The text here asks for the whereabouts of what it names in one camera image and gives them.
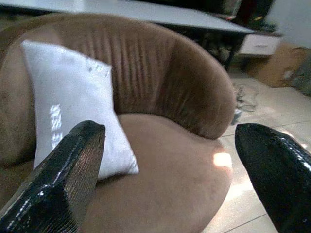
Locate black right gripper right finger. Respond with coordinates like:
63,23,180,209
234,122,311,233

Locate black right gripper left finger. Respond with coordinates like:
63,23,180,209
0,120,106,233

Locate white square pillow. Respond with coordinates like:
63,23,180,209
21,40,140,181

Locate brown round velvet sofa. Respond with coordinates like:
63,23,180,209
0,12,237,233

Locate brown cardboard box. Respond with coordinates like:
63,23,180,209
245,42,309,88

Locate white drawer cabinet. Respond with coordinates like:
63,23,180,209
239,31,284,58

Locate white table with black legs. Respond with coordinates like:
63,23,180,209
0,0,256,71

